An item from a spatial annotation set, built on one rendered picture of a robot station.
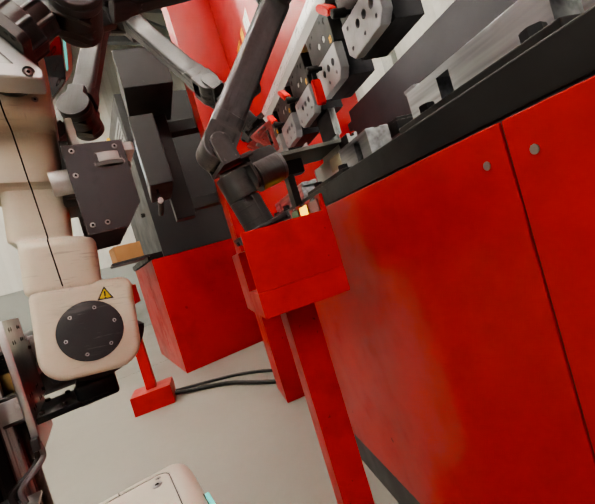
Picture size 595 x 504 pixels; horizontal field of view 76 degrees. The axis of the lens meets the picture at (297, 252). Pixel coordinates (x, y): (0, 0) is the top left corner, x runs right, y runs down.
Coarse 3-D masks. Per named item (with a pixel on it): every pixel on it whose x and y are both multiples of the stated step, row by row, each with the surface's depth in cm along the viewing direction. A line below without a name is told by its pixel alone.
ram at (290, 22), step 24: (216, 0) 174; (240, 0) 141; (216, 24) 188; (240, 24) 150; (288, 24) 106; (312, 24) 93; (264, 72) 139; (288, 72) 117; (264, 96) 148; (264, 120) 157
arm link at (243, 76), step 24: (264, 0) 73; (288, 0) 74; (264, 24) 73; (240, 48) 71; (264, 48) 72; (240, 72) 69; (240, 96) 68; (216, 120) 65; (240, 120) 66; (216, 168) 68
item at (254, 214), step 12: (240, 204) 65; (252, 204) 65; (264, 204) 67; (240, 216) 66; (252, 216) 66; (264, 216) 66; (276, 216) 66; (288, 216) 67; (252, 228) 66; (240, 240) 64
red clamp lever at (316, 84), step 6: (312, 66) 93; (306, 72) 94; (312, 72) 93; (312, 78) 93; (312, 84) 93; (318, 84) 93; (318, 90) 93; (318, 96) 93; (324, 96) 93; (318, 102) 93; (324, 102) 93
